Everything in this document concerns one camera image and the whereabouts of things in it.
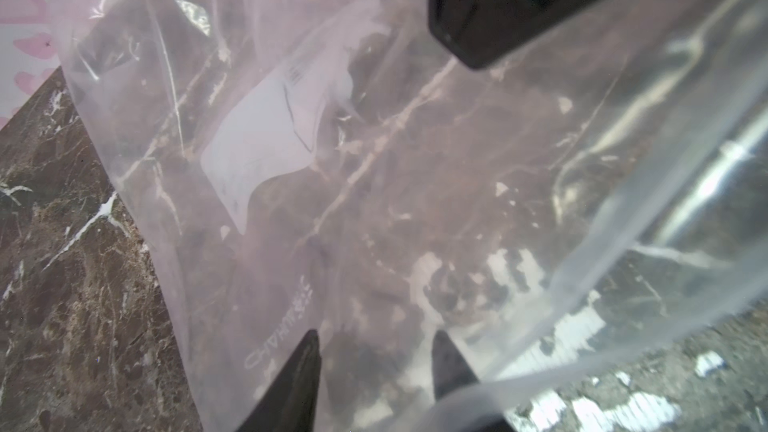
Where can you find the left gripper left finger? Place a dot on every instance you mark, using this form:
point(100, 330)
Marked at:
point(289, 403)

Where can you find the clear zip top bag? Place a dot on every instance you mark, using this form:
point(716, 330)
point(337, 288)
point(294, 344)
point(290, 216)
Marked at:
point(329, 165)

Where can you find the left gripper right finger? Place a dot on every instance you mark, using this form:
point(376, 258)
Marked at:
point(452, 372)

